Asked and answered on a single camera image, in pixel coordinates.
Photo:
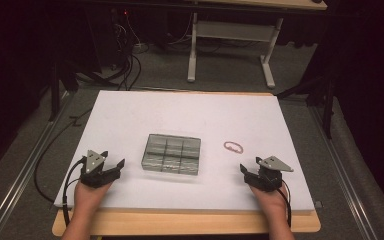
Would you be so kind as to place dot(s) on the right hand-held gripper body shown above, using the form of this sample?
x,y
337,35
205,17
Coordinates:
x,y
268,178

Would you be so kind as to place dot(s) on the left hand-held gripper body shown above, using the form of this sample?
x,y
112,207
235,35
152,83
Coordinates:
x,y
95,178

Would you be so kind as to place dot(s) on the clear plastic compartment box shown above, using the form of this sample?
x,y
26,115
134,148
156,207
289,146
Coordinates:
x,y
171,154

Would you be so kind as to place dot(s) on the person's left hand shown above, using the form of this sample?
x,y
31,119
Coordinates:
x,y
88,196

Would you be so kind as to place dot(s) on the person's right hand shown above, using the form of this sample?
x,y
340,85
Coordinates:
x,y
270,200

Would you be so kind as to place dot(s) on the black metal stand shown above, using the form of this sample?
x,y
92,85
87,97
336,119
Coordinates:
x,y
326,106
55,90

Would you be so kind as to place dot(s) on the wooden table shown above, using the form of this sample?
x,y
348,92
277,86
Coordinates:
x,y
180,223

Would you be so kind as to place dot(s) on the light wooden desk top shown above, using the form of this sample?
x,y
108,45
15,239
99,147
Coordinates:
x,y
263,4

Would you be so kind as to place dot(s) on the metal floor rail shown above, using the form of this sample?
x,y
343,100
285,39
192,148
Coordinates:
x,y
23,170
343,173

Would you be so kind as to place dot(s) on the white metal desk frame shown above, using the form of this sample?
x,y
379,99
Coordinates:
x,y
233,31

